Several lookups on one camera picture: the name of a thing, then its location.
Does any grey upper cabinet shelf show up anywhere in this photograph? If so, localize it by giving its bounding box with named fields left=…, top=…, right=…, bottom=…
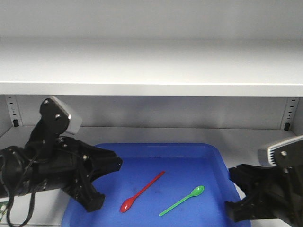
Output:
left=0, top=38, right=303, bottom=97

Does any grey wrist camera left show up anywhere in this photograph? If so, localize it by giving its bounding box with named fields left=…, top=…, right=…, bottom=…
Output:
left=50, top=96, right=82, bottom=135

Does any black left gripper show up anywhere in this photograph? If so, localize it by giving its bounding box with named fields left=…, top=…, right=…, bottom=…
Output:
left=0, top=137, right=123, bottom=212

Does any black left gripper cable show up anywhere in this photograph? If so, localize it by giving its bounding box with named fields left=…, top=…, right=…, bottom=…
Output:
left=6, top=141, right=48, bottom=227

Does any black shelf clip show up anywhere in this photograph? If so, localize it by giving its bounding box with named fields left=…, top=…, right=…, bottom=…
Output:
left=284, top=122, right=290, bottom=131
left=13, top=119, right=19, bottom=127

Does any left black shelf clip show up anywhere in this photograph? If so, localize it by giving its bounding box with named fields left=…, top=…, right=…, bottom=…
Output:
left=13, top=119, right=19, bottom=127

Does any green plastic spoon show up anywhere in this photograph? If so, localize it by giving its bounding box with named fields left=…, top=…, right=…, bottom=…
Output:
left=158, top=185, right=205, bottom=217

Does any red plastic spoon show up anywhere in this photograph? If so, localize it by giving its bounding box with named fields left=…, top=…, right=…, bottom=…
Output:
left=119, top=171, right=165, bottom=213

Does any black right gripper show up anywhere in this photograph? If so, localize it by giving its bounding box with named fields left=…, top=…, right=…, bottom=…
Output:
left=224, top=164, right=303, bottom=226

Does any right black shelf clip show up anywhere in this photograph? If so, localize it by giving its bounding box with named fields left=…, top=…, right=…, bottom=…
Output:
left=284, top=122, right=290, bottom=131

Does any blue plastic tray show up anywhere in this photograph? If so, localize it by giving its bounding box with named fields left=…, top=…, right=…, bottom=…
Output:
left=61, top=143, right=251, bottom=227

